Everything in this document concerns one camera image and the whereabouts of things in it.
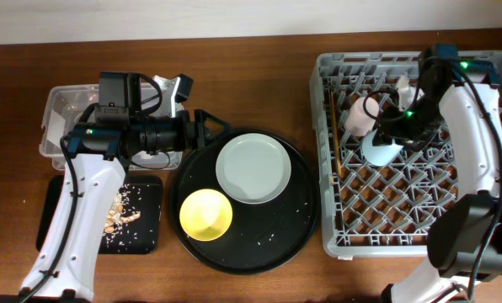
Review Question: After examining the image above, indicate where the blue plastic cup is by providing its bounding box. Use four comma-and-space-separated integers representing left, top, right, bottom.
360, 130, 403, 167

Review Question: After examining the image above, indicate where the pink plastic cup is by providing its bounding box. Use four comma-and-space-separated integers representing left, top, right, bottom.
344, 97, 379, 136

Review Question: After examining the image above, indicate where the yellow bowl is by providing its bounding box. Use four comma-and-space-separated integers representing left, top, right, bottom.
179, 189, 233, 242

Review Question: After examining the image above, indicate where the wooden chopstick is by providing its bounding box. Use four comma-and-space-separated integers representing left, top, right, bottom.
332, 126, 343, 180
329, 91, 342, 178

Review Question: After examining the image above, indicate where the food scraps and rice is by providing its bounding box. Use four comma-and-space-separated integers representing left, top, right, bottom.
100, 183, 157, 254

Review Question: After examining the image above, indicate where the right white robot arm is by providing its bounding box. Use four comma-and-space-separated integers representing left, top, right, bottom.
362, 45, 502, 302

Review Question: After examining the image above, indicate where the grey dishwasher rack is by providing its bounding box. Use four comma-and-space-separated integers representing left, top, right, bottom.
308, 50, 502, 259

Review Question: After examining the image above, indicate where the clear plastic waste bin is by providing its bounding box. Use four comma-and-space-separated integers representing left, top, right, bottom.
39, 84, 183, 171

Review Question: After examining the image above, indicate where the grey ceramic plate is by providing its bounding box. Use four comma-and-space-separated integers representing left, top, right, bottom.
215, 133, 292, 205

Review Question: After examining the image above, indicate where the black rectangular tray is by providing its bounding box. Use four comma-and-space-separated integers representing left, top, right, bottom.
35, 174, 164, 256

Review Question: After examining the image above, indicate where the round black serving tray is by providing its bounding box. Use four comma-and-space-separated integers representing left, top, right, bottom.
168, 129, 321, 274

